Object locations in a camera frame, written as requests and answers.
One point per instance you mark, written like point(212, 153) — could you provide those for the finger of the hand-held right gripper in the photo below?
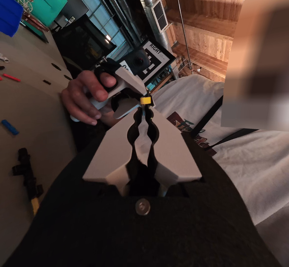
point(131, 80)

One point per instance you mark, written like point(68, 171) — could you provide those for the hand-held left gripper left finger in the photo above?
point(108, 154)

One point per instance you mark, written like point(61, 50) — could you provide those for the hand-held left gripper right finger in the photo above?
point(176, 154)

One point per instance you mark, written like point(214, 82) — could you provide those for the yellow lego connector grey axle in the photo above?
point(145, 100)

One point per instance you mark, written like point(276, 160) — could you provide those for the black lego beam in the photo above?
point(26, 170)

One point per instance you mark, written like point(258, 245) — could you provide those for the blue lego axle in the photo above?
point(10, 127)

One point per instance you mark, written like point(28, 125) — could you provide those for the scattered small lego pins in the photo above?
point(11, 77)

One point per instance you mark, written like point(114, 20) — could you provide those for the person's right hand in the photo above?
point(76, 91)

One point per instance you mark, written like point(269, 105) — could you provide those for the white vent grille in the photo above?
point(160, 15)

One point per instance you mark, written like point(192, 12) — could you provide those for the grey ceiling pipe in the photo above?
point(182, 23)

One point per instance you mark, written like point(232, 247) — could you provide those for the black office chair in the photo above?
point(79, 41)

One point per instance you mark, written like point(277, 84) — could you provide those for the person in white T-shirt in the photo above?
point(248, 170)

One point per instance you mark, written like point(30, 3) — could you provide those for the red book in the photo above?
point(33, 21)

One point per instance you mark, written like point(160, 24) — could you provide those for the blue plastic bin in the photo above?
point(9, 16)

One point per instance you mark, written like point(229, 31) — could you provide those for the silver ventilation duct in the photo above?
point(146, 0)

